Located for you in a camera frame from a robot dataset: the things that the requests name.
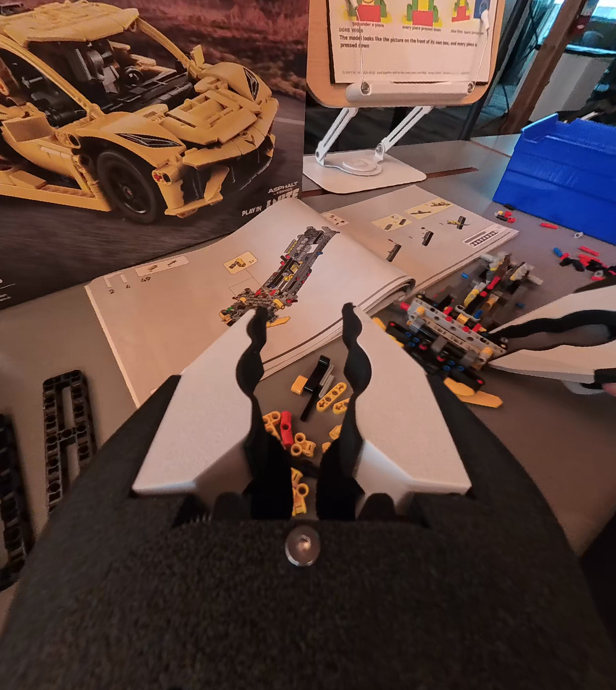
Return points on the lego car chassis assembly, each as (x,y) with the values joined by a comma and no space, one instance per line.
(448,323)

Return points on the lego instruction booklet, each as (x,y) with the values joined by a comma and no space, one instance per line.
(178,302)

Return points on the pile of small lego pins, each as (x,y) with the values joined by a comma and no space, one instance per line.
(583,261)

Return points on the blue plastic bin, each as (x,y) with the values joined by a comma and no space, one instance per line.
(566,178)

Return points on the printed paper sheet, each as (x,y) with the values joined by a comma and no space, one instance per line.
(410,59)

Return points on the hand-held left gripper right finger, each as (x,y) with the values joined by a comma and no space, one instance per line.
(399,431)

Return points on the wooden post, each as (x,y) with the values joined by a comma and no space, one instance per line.
(550,54)

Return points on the small black lego frame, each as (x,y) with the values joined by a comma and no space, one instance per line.
(68,436)

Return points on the lego set box yellow car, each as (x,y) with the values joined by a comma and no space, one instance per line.
(43,242)

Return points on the black angled lego piece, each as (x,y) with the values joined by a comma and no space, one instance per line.
(316,380)

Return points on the wooden document stand white base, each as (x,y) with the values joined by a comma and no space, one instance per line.
(362,172)

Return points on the pile of yellow lego connectors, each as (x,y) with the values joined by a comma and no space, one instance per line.
(300,445)

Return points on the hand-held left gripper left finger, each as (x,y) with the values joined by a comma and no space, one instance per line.
(205,431)

